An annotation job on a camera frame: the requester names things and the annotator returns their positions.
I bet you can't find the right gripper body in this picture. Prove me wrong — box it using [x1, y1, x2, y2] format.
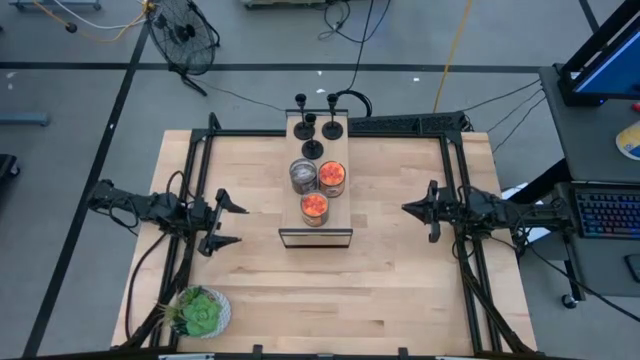
[424, 180, 469, 244]

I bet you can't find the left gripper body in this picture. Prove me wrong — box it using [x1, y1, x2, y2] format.
[204, 199, 224, 245]

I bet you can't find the grey glass jar candle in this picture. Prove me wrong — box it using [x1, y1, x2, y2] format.
[288, 158, 319, 196]

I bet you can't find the orange jar candle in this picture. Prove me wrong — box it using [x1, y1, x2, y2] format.
[299, 191, 331, 229]
[317, 160, 347, 199]

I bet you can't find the black candlestick holder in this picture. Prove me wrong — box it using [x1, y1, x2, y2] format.
[321, 92, 345, 142]
[292, 92, 317, 142]
[301, 112, 325, 161]

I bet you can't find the succulent plant in white pot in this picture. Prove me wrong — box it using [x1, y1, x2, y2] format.
[157, 284, 233, 340]

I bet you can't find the white sheet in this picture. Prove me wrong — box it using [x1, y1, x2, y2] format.
[502, 184, 562, 245]

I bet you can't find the grey desk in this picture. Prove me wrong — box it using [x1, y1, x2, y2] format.
[538, 64, 640, 299]

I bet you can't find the black floor fan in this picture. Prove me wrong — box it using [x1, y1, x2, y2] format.
[146, 0, 222, 97]

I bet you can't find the backlit black keyboard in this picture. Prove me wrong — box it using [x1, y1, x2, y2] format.
[574, 191, 640, 240]

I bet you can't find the grey equipment base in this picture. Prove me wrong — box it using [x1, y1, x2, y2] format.
[239, 0, 331, 9]

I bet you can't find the yellow and blue pad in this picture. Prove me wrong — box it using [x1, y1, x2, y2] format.
[614, 119, 640, 162]

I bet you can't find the black wheeled floor object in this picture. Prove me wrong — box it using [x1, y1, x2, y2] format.
[0, 153, 21, 181]

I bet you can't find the grey floor bar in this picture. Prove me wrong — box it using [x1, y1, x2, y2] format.
[0, 112, 51, 127]

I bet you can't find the computer monitor blue screen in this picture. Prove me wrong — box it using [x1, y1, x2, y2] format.
[556, 0, 640, 107]

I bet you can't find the grey cart base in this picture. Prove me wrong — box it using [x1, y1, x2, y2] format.
[7, 0, 104, 12]

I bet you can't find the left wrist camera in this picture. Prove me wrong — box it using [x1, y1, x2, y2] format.
[187, 197, 211, 232]

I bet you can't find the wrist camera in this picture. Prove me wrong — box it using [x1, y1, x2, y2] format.
[187, 197, 211, 232]
[467, 189, 499, 226]

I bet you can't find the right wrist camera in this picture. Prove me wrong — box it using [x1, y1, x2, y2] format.
[467, 189, 499, 226]

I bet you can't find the wooden shelf black metal frame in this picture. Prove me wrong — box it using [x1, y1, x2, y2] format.
[278, 108, 355, 250]

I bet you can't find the black aluminium table frame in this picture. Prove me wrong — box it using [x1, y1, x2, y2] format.
[110, 110, 539, 360]

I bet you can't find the thin black fan cable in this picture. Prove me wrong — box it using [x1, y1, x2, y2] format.
[192, 77, 287, 112]

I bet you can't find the black looped floor cable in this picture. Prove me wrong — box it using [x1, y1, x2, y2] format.
[318, 0, 394, 119]

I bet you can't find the yellow hanging cable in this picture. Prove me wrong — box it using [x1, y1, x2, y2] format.
[432, 0, 475, 113]

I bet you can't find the long black floor cable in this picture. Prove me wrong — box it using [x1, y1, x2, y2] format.
[514, 234, 640, 324]

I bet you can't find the white floor cable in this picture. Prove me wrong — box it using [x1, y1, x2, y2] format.
[52, 0, 147, 30]

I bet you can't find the yellow floor cable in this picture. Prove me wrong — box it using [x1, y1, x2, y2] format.
[32, 0, 154, 44]

